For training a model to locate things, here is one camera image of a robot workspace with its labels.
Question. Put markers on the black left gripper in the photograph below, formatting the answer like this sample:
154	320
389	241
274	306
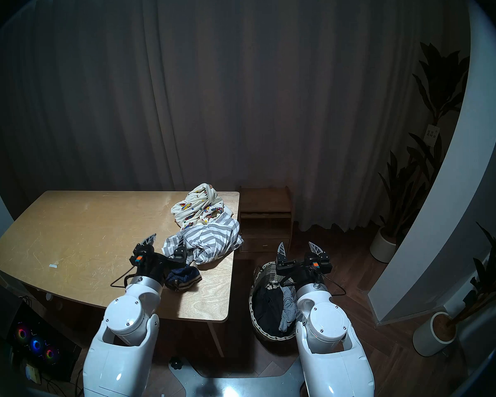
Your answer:
157	266

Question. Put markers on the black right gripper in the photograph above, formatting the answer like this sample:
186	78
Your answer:
299	274

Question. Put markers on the dark blue small garment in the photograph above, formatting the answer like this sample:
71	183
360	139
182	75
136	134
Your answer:
186	277

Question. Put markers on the grey white striped garment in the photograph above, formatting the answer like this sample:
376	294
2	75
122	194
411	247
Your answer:
215	239

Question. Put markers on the cream bear-print garment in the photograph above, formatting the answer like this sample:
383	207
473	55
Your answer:
198	204

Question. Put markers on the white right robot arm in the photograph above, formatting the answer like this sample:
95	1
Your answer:
330	330

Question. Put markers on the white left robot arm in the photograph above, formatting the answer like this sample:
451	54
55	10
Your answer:
128	317

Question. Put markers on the woven laundry hamper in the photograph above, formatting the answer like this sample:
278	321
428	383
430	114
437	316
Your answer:
258	317

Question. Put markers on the small patterned cloth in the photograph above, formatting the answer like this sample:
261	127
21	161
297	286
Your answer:
275	282

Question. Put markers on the brown wooden nightstand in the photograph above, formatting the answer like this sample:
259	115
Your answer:
266	218

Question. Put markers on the plain grey garment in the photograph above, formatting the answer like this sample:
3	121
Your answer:
288	309

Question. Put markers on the black garment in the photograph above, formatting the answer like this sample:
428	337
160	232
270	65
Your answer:
268	309

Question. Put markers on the light wooden table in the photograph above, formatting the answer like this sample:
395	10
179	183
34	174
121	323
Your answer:
87	235

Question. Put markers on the tall potted plant white pot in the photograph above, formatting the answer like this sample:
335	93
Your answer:
401	202

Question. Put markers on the black base knob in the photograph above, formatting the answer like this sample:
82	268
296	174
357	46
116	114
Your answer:
175	363

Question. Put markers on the leafy plant cylindrical white pot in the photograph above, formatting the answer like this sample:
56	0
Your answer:
432	336

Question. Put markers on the computer case with RGB fans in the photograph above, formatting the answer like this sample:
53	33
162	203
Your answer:
37	344

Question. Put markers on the grey pleated curtain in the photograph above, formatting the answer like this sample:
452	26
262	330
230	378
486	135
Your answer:
231	90

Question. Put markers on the white plant tag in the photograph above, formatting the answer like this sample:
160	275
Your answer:
431	135

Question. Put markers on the small yellowish box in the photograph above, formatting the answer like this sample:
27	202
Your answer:
33	374

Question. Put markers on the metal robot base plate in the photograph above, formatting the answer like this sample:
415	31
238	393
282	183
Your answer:
231	386

